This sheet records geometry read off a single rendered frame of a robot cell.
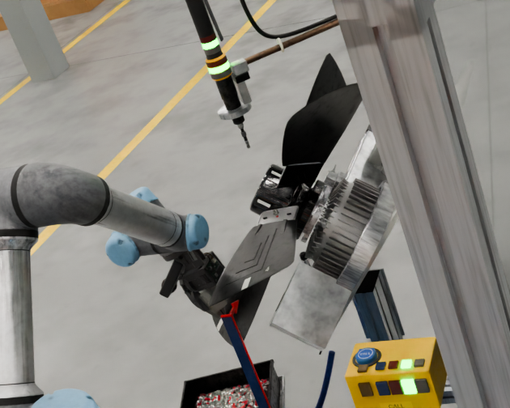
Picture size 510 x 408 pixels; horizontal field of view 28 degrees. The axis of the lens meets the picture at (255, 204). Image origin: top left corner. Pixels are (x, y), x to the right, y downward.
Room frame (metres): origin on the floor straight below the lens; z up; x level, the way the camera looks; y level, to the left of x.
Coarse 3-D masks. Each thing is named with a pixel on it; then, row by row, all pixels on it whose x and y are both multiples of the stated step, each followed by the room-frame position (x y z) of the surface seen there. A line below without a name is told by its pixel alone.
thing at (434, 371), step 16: (352, 352) 1.58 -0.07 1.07; (384, 352) 1.54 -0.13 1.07; (400, 352) 1.52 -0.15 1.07; (416, 352) 1.51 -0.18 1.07; (432, 352) 1.49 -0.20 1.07; (352, 368) 1.53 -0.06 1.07; (368, 368) 1.51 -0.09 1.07; (400, 368) 1.48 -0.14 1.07; (416, 368) 1.46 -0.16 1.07; (432, 368) 1.46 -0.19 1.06; (352, 384) 1.51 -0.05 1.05; (432, 384) 1.45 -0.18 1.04; (368, 400) 1.50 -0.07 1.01; (384, 400) 1.49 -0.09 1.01; (400, 400) 1.47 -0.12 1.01; (416, 400) 1.46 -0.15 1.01; (432, 400) 1.45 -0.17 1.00
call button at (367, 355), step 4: (364, 348) 1.56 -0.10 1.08; (368, 348) 1.56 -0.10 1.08; (372, 348) 1.55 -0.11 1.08; (360, 352) 1.55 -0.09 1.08; (364, 352) 1.55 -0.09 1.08; (368, 352) 1.54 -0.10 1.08; (372, 352) 1.54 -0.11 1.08; (356, 356) 1.55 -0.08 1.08; (360, 356) 1.54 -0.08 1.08; (364, 356) 1.54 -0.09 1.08; (368, 356) 1.53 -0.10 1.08; (372, 356) 1.53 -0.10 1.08; (376, 356) 1.53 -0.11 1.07; (356, 360) 1.54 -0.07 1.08; (360, 360) 1.53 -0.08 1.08; (364, 360) 1.53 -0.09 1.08; (368, 360) 1.52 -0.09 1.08; (372, 360) 1.53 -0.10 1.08
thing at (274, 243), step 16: (272, 224) 1.94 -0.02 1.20; (288, 224) 1.91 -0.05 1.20; (256, 240) 1.90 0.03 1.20; (272, 240) 1.87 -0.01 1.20; (288, 240) 1.84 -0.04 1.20; (240, 256) 1.88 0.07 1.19; (256, 256) 1.84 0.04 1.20; (272, 256) 1.80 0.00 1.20; (288, 256) 1.76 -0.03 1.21; (224, 272) 1.87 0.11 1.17; (240, 272) 1.82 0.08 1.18; (256, 272) 1.78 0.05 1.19; (272, 272) 1.73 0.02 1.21; (224, 288) 1.81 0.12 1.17; (240, 288) 1.76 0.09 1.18
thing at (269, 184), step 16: (272, 176) 2.04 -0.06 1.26; (256, 192) 2.04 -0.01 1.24; (272, 192) 2.02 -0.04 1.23; (288, 192) 2.02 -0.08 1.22; (304, 192) 2.03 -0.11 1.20; (320, 192) 2.01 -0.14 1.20; (256, 208) 2.04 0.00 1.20; (272, 208) 2.02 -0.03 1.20; (304, 208) 1.98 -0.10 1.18; (304, 224) 1.98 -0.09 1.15
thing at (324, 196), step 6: (330, 186) 2.05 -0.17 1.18; (324, 192) 2.05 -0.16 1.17; (324, 198) 2.00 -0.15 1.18; (318, 204) 2.00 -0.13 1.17; (324, 204) 1.99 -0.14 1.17; (312, 210) 2.00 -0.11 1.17; (318, 210) 1.98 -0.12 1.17; (312, 216) 1.99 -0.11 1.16; (318, 216) 1.97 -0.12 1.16; (312, 222) 1.97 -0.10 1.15; (306, 228) 2.00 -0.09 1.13; (312, 228) 1.97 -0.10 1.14; (306, 234) 1.99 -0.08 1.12; (306, 240) 1.99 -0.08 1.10
